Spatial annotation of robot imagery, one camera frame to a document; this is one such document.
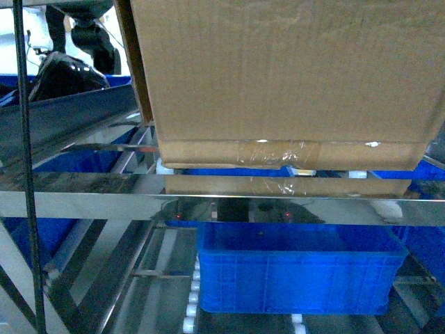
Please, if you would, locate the large cardboard box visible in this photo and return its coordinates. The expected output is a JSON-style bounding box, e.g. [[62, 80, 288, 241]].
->
[[115, 1, 444, 170]]

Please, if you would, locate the blue plastic crate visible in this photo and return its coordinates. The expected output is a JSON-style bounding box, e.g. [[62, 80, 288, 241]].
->
[[197, 223, 408, 315], [1, 77, 138, 268]]

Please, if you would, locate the blue plastic crate left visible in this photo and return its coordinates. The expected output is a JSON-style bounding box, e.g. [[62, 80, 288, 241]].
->
[[1, 77, 138, 268]]

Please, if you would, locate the steel shelf frame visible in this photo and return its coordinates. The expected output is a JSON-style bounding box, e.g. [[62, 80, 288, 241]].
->
[[0, 83, 445, 334]]

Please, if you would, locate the black vertical cable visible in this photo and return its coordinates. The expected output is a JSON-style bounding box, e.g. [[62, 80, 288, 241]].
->
[[12, 0, 47, 334]]

